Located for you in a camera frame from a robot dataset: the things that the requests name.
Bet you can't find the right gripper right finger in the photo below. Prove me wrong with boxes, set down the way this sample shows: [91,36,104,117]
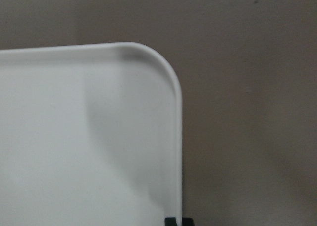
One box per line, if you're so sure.
[182,217,195,226]

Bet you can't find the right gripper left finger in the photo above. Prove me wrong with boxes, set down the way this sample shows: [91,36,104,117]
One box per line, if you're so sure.
[164,217,176,226]

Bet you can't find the cream rabbit tray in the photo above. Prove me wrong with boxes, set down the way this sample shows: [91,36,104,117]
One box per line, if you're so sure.
[0,42,182,226]

